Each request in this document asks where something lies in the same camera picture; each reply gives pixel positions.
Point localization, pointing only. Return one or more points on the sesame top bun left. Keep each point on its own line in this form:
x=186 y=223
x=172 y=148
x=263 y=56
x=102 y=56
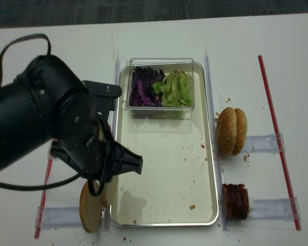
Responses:
x=226 y=131

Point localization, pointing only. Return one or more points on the right long clear rail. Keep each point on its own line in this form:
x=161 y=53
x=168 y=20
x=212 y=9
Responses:
x=216 y=156

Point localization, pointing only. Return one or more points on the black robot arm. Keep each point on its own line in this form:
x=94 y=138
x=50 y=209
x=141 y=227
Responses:
x=48 y=101

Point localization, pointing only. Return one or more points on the shredded green lettuce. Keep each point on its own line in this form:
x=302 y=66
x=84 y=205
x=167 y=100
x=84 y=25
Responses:
x=174 y=90

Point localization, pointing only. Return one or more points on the right red strip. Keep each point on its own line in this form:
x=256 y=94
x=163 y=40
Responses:
x=288 y=183

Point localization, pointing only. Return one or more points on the clear plastic container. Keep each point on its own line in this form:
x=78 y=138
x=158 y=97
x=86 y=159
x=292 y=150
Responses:
x=167 y=65

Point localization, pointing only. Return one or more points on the white metal tray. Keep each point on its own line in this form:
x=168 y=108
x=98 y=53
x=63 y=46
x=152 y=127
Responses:
x=177 y=186

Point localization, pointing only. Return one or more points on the left red strip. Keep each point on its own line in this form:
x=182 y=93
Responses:
x=42 y=197

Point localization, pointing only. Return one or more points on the sesame top bun right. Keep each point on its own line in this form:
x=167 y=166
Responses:
x=241 y=131

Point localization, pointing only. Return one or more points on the red strip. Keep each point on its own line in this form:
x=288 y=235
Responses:
x=288 y=183
x=42 y=197

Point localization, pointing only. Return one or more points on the sesame bun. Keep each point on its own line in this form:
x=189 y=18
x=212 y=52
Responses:
x=226 y=131
x=241 y=131

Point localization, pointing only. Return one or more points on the lower left clear holder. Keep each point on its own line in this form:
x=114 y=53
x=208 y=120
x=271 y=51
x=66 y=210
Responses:
x=57 y=217

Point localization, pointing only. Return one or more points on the lower right clear holder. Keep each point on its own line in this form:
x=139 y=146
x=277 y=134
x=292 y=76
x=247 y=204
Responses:
x=277 y=209

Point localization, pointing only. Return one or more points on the clear holder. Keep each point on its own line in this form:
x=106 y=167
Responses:
x=277 y=209
x=57 y=217
x=271 y=143

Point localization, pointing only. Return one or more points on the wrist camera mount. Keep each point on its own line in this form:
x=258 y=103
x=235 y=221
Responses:
x=106 y=96

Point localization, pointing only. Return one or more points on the shredded purple cabbage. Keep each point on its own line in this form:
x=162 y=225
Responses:
x=142 y=92

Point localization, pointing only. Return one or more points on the bun slice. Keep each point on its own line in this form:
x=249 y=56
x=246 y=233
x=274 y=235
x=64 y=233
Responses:
x=90 y=210
x=109 y=191

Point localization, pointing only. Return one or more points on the upper right clear holder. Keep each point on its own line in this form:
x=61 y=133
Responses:
x=271 y=143

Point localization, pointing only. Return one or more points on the stacked brown meat patties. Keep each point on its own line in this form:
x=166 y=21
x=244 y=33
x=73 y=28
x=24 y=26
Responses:
x=236 y=201

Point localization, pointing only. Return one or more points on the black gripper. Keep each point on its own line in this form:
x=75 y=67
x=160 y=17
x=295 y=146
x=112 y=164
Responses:
x=89 y=150

